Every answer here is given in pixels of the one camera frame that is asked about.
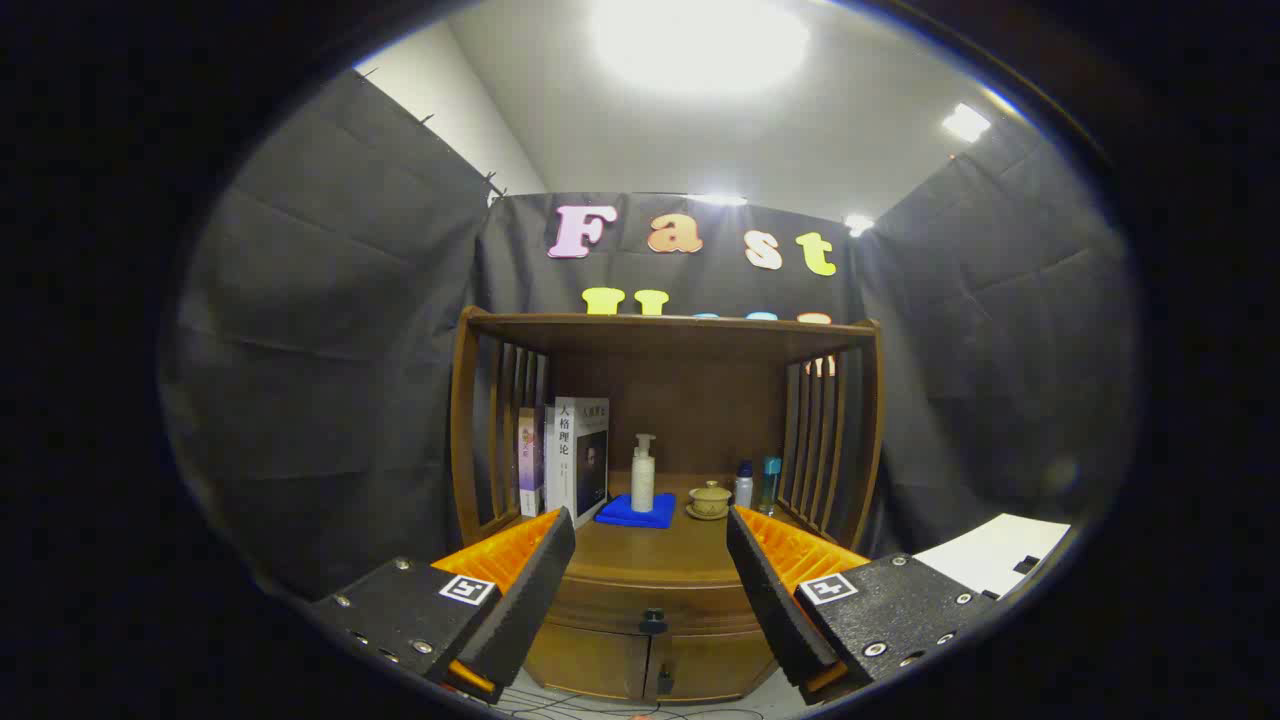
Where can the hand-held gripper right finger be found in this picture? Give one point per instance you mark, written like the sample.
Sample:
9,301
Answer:
770,600

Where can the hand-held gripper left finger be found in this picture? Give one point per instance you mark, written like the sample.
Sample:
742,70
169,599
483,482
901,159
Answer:
530,600

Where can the teal slim bottle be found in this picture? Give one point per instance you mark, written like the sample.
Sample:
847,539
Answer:
770,488

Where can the white plastic machine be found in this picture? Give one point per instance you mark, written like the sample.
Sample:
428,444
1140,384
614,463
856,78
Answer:
990,550

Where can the white pump bottle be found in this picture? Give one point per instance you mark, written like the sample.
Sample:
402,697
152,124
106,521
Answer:
643,485

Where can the white bottle blue cap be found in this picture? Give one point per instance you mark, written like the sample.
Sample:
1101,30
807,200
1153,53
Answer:
744,490

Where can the yellow lidded teacup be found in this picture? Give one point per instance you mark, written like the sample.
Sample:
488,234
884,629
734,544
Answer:
710,497

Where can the yellow saucer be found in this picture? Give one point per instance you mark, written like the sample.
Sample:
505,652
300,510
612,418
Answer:
707,516

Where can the blue folded cloth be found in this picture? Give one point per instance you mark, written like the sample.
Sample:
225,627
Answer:
635,513

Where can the brown wooden drawer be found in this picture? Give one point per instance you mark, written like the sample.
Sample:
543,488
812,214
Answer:
620,605

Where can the wooden cabinet door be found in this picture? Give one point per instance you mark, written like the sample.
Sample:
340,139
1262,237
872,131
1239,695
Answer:
720,665
590,660

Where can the thin purple book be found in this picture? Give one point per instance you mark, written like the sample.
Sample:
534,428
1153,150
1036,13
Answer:
530,460

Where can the small ceiling light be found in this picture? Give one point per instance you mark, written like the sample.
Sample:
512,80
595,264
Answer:
858,224
965,122
718,200

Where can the brown wooden cabinet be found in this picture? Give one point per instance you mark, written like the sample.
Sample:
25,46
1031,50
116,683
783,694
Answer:
660,400

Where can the thick white portrait book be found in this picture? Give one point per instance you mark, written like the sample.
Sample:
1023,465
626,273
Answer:
575,465

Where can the brown wooden countertop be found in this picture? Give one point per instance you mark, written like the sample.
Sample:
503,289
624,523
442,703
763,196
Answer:
650,550

